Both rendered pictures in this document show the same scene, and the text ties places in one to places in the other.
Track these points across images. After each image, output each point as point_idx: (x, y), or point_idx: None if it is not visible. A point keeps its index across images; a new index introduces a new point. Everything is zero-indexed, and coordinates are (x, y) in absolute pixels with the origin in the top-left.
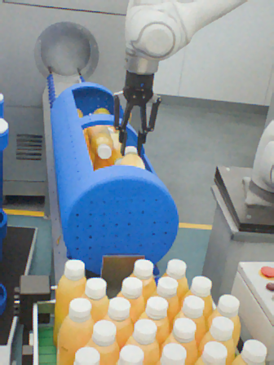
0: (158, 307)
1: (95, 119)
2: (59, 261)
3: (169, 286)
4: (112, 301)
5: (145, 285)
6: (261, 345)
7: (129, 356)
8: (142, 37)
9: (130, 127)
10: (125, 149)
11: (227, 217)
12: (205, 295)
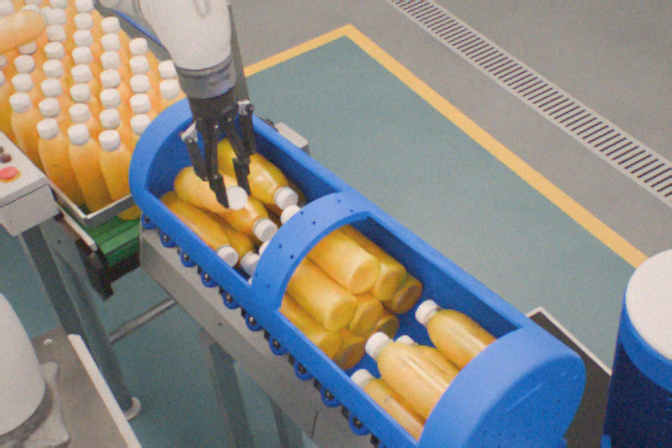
0: (106, 90)
1: (326, 200)
2: None
3: (105, 111)
4: (145, 78)
5: None
6: (13, 101)
7: (110, 54)
8: None
9: (280, 254)
10: (236, 179)
11: (91, 362)
12: None
